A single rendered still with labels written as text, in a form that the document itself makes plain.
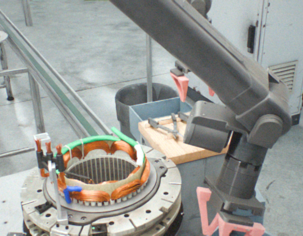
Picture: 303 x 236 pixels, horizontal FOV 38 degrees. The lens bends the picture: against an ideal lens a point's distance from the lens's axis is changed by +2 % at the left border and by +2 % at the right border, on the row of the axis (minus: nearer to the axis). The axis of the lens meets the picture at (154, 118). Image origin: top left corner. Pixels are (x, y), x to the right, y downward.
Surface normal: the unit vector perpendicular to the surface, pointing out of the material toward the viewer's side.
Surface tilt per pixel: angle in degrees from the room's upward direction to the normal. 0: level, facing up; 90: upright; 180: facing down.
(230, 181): 68
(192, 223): 90
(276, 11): 90
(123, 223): 0
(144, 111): 90
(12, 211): 0
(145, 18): 107
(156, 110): 90
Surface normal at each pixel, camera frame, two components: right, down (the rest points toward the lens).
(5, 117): -0.01, -0.89
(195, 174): 0.38, 0.41
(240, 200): 0.27, -0.94
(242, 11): -0.89, 0.22
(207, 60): -0.13, 0.64
